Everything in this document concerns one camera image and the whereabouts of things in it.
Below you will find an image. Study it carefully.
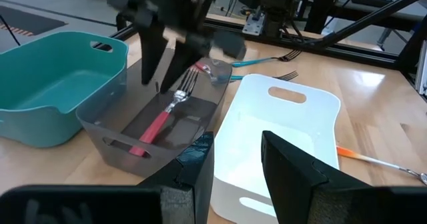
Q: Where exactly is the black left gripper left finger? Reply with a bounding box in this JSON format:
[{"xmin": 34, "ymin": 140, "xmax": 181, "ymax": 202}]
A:
[{"xmin": 0, "ymin": 131, "xmax": 215, "ymax": 224}]

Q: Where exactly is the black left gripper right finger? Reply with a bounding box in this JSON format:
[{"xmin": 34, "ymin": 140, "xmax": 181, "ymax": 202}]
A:
[{"xmin": 261, "ymin": 130, "xmax": 427, "ymax": 224}]

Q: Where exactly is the black mat with hazard stripes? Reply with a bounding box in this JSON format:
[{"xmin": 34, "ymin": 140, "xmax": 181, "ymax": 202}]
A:
[{"xmin": 0, "ymin": 5, "xmax": 67, "ymax": 37}]

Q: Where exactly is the black aluminium table frame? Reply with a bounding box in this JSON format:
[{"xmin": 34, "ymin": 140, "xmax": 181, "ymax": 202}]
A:
[{"xmin": 93, "ymin": 0, "xmax": 427, "ymax": 98}]

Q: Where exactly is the silver metal strip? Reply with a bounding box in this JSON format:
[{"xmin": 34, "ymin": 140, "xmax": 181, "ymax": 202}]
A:
[{"xmin": 415, "ymin": 39, "xmax": 427, "ymax": 97}]

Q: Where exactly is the teal plastic bin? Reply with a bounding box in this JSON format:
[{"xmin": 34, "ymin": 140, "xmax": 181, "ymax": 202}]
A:
[{"xmin": 0, "ymin": 30, "xmax": 129, "ymax": 148}]

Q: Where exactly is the white plastic bin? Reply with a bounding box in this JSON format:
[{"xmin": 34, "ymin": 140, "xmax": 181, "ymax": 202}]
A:
[{"xmin": 210, "ymin": 73, "xmax": 342, "ymax": 224}]

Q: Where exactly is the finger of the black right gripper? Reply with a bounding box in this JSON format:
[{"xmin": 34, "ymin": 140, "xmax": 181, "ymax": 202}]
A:
[
  {"xmin": 159, "ymin": 40, "xmax": 207, "ymax": 94},
  {"xmin": 138, "ymin": 21, "xmax": 169, "ymax": 86}
]

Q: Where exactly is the teal-handled dark fork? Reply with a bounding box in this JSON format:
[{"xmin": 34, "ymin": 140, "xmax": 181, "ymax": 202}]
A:
[
  {"xmin": 231, "ymin": 49, "xmax": 303, "ymax": 68},
  {"xmin": 229, "ymin": 70, "xmax": 300, "ymax": 82}
]

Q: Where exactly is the grey translucent plastic bin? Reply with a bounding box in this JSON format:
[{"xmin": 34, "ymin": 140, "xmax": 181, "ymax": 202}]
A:
[{"xmin": 75, "ymin": 47, "xmax": 234, "ymax": 178}]

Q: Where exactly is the orange-handled silver fork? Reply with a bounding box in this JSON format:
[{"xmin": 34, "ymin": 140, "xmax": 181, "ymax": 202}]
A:
[{"xmin": 336, "ymin": 145, "xmax": 427, "ymax": 186}]

